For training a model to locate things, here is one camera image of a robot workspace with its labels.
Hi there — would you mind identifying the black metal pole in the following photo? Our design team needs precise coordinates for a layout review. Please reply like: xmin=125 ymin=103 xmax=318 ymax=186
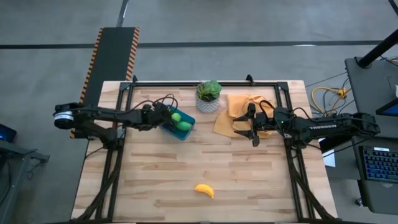
xmin=356 ymin=29 xmax=398 ymax=68
xmin=319 ymin=133 xmax=355 ymax=154

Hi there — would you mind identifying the yellow cable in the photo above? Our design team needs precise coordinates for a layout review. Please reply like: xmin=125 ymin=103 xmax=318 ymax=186
xmin=312 ymin=86 xmax=348 ymax=118

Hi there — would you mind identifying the keyboard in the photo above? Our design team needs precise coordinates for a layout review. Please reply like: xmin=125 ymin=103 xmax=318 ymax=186
xmin=357 ymin=144 xmax=398 ymax=184

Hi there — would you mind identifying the tablet with blue screen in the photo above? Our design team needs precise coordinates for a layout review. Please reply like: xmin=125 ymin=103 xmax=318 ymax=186
xmin=375 ymin=98 xmax=398 ymax=117

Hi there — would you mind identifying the white paper sheet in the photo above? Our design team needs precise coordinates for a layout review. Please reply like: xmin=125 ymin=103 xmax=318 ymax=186
xmin=323 ymin=149 xmax=337 ymax=168

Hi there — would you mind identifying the black aluminium rig frame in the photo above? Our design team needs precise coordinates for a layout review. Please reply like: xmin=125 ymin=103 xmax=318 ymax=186
xmin=71 ymin=74 xmax=340 ymax=224

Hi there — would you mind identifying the black ramp with hazard stripes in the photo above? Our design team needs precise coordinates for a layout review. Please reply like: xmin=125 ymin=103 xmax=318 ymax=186
xmin=70 ymin=26 xmax=141 ymax=139

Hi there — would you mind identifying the yellow cloth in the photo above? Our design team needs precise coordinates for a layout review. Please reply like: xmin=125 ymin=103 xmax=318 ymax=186
xmin=213 ymin=93 xmax=277 ymax=139

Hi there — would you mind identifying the large yellow toy banana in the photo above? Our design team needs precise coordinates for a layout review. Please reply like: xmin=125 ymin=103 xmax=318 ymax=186
xmin=194 ymin=183 xmax=215 ymax=199

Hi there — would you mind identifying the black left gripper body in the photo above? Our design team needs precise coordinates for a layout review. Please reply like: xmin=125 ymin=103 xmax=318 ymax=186
xmin=140 ymin=102 xmax=171 ymax=131

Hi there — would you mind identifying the grey cart top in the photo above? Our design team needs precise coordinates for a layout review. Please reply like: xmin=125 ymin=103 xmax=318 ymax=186
xmin=344 ymin=57 xmax=398 ymax=139

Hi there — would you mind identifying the potted succulent in patterned pot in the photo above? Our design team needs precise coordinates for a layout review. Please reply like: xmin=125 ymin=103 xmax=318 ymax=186
xmin=195 ymin=80 xmax=223 ymax=114

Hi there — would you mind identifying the long green toy fruit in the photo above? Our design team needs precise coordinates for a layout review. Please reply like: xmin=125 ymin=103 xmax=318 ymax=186
xmin=176 ymin=121 xmax=193 ymax=132

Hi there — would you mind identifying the blue-lit black device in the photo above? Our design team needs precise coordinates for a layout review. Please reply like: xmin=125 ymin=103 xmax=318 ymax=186
xmin=0 ymin=123 xmax=17 ymax=143

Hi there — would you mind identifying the teal plastic tupperware container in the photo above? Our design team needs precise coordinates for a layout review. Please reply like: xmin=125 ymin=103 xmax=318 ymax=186
xmin=160 ymin=105 xmax=197 ymax=141

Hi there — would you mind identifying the grey metal stand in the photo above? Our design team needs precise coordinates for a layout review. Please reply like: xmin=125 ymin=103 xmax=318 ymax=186
xmin=0 ymin=138 xmax=50 ymax=224

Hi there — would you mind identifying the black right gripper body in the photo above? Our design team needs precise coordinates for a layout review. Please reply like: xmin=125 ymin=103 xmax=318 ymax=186
xmin=248 ymin=103 xmax=285 ymax=147

